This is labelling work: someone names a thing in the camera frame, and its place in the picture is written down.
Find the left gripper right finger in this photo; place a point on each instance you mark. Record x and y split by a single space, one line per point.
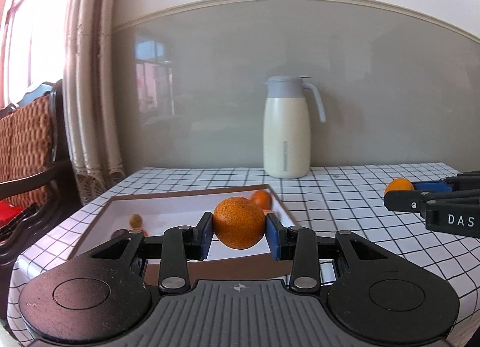
299 245

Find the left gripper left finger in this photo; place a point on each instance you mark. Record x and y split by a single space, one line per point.
180 245

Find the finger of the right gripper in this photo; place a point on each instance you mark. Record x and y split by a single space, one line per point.
414 201
461 182

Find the small orange kumquat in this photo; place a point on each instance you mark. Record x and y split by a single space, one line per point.
399 184

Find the yellow-brown round fruit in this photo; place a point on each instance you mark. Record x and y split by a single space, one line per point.
135 221

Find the orange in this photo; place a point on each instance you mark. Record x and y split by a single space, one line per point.
262 198

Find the large orange mandarin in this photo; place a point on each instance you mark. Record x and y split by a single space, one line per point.
238 222

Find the dark brown water chestnut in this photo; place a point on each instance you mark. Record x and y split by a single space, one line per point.
119 233

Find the orange carrot chunk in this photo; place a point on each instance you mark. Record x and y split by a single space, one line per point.
268 211

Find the brown cardboard box white inside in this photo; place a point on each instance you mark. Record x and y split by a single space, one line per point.
162 211

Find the checkered white tablecloth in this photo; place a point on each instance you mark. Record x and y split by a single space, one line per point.
327 199

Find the cream thermos jug grey lid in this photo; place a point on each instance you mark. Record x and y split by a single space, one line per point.
287 135

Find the dark wooden chair orange cushion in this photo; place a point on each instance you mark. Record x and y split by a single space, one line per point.
38 185

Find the beige curtain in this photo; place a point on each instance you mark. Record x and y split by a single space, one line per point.
88 98

